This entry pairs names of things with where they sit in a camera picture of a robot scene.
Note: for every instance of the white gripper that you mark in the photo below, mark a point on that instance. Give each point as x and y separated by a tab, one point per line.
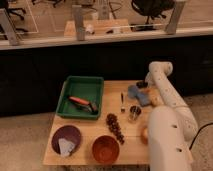
149	80

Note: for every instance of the black eraser block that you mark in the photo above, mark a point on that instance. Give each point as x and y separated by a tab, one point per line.
141	84

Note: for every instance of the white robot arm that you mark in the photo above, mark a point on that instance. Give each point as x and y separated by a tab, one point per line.
170	126

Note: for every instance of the green plastic tray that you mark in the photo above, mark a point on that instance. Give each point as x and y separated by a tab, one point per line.
86	87

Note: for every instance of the blue cloth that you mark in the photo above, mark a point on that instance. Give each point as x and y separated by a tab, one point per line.
134	93

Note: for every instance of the small metal cup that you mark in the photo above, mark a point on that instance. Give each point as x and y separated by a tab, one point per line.
135	111

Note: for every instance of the metal fork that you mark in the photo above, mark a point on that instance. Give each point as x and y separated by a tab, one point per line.
122	103

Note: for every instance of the yellow round container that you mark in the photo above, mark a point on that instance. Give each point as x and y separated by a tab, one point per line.
144	135

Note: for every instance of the bunch of dark grapes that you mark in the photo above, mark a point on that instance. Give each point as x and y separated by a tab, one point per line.
114	127

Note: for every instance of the black office chair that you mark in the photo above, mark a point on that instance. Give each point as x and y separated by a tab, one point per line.
152	8

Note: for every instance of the orange brown bowl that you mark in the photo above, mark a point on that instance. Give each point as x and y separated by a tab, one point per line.
105	150

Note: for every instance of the crumpled white paper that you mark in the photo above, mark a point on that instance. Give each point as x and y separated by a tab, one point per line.
66	147

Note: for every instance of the wooden handled tool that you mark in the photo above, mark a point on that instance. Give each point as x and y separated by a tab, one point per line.
156	98

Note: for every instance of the red handled brush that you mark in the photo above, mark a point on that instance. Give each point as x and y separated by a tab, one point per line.
82	103

